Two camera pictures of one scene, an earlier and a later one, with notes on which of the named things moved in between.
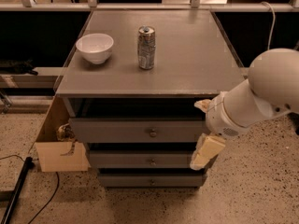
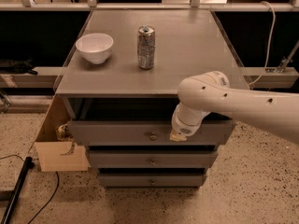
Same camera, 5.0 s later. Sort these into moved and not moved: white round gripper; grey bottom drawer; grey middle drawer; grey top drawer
Moved: white round gripper
Not moved: grey middle drawer; grey top drawer; grey bottom drawer
